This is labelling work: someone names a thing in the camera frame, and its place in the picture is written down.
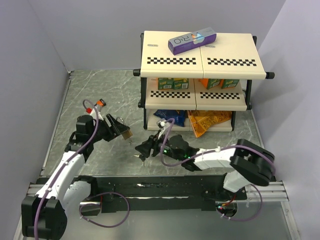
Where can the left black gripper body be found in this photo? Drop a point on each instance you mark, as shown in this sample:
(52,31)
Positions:
(106,132)

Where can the brass padlock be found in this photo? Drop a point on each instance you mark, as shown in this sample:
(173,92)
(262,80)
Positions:
(127,134)

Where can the purple toothpaste box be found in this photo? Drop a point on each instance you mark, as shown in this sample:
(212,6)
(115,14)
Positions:
(192,40)

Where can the green yellow box left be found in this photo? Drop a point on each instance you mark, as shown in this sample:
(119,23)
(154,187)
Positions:
(165,83)

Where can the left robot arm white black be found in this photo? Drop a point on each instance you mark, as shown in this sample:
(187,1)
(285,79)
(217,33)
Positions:
(45,215)

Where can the green yellow box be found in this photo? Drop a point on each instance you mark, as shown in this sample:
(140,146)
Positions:
(180,83)
(165,83)

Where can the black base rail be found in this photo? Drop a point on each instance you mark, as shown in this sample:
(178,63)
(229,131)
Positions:
(152,193)

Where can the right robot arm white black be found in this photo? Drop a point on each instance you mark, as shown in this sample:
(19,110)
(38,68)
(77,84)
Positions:
(248,162)

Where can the orange snack bag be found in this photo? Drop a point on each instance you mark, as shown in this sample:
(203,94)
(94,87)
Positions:
(202,120)

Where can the green box right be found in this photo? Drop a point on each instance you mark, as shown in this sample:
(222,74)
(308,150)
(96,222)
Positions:
(228,83)

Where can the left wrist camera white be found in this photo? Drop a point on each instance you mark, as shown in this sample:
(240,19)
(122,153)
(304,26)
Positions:
(95,112)

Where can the small orange black padlock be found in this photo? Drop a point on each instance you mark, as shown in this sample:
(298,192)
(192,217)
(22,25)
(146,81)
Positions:
(101,102)

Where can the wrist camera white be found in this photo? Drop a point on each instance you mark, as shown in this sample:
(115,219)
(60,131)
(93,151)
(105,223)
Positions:
(95,112)
(163,125)

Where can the beige three-tier shelf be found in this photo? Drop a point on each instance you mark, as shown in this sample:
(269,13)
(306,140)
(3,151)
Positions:
(232,56)

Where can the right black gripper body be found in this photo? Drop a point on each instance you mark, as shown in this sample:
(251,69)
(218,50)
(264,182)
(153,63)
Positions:
(158,143)

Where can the black-headed key bunch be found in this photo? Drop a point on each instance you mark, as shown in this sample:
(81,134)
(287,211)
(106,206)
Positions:
(142,158)

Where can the orange green box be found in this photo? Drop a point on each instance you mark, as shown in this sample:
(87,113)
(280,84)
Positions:
(210,83)

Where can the blue snack bag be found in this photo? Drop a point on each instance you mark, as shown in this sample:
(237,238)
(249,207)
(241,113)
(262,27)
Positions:
(179,116)

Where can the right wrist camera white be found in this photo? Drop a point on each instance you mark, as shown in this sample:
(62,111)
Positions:
(163,125)

